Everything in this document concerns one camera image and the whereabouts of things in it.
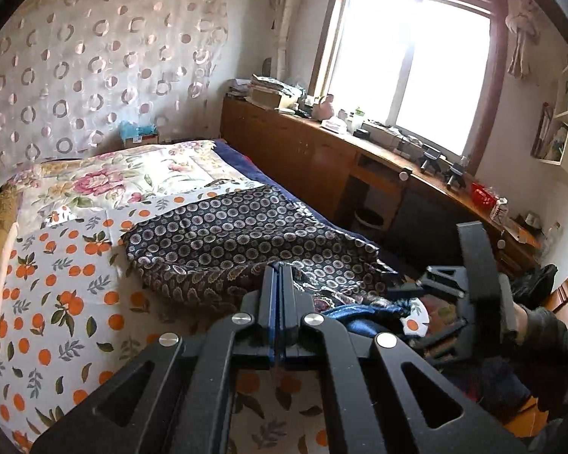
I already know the navy patterned silk garment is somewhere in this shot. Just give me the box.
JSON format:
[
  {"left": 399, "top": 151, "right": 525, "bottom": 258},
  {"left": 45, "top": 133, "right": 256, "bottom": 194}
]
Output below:
[{"left": 123, "top": 185, "right": 430, "bottom": 337}]

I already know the dark sleeve forearm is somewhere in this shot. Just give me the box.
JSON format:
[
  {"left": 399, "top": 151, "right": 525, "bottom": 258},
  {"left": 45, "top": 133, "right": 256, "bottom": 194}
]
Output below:
[{"left": 515, "top": 308, "right": 568, "bottom": 416}]

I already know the person's right hand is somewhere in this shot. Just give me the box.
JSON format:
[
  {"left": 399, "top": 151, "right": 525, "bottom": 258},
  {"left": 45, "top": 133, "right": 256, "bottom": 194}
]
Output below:
[{"left": 513, "top": 303, "right": 528, "bottom": 344}]

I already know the red container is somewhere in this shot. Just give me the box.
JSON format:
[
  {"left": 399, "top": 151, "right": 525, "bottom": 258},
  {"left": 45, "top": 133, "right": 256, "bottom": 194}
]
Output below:
[{"left": 471, "top": 182, "right": 498, "bottom": 212}]

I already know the long wooden cabinet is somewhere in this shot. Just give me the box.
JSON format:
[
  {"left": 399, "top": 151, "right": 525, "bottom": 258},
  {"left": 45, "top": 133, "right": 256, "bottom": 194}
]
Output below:
[{"left": 220, "top": 97, "right": 538, "bottom": 278}]

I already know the orange-print bed sheet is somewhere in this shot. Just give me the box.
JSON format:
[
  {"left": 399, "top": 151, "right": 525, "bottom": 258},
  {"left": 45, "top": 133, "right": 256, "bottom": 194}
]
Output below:
[{"left": 0, "top": 188, "right": 332, "bottom": 454}]

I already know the floral quilt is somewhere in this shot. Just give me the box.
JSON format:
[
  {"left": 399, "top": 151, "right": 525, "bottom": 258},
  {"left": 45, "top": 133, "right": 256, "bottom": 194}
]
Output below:
[{"left": 5, "top": 140, "right": 259, "bottom": 235}]

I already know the navy blue blanket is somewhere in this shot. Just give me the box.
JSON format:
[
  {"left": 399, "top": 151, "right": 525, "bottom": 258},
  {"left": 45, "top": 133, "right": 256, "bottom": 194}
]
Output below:
[{"left": 214, "top": 140, "right": 368, "bottom": 242}]

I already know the pink figurine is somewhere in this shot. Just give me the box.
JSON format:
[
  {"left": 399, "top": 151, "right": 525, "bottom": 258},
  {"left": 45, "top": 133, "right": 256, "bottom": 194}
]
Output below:
[{"left": 312, "top": 93, "right": 334, "bottom": 122}]

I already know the blue tissue box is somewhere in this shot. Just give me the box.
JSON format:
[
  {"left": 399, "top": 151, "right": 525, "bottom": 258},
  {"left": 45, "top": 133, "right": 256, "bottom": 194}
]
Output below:
[{"left": 119, "top": 121, "right": 160, "bottom": 149}]

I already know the stack of books and papers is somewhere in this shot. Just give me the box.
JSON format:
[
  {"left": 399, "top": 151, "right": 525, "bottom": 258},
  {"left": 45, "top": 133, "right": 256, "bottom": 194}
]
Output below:
[{"left": 229, "top": 75, "right": 303, "bottom": 110}]

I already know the white circle-patterned curtain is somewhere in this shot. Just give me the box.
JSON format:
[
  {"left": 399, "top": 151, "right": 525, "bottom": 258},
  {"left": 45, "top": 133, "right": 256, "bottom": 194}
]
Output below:
[{"left": 0, "top": 0, "right": 229, "bottom": 185}]

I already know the window with wooden frame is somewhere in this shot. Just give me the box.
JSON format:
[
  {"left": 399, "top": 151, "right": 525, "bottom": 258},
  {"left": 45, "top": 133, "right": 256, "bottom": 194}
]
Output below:
[{"left": 310, "top": 0, "right": 509, "bottom": 173}]

